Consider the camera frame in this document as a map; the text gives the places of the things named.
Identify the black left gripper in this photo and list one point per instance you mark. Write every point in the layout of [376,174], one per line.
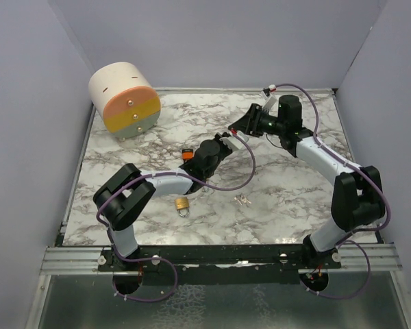
[217,137]

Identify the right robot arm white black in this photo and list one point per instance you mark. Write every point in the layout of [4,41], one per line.
[356,200]

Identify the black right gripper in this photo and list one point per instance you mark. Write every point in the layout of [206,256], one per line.
[249,123]

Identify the cream cylindrical drawer box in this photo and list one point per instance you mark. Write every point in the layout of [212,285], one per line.
[126,102]

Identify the brass padlock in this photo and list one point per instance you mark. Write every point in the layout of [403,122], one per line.
[182,206]

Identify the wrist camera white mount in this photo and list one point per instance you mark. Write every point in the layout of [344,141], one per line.
[269,99]
[236,141]

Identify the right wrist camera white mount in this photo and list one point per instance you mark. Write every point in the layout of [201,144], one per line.
[269,99]

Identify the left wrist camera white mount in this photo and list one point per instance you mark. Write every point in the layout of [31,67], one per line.
[236,141]

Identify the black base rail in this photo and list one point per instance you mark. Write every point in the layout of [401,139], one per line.
[217,264]

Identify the small silver key bunch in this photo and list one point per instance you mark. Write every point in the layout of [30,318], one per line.
[242,200]

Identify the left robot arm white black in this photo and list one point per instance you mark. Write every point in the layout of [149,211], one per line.
[124,196]

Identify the orange black padlock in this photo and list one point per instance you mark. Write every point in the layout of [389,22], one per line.
[187,154]

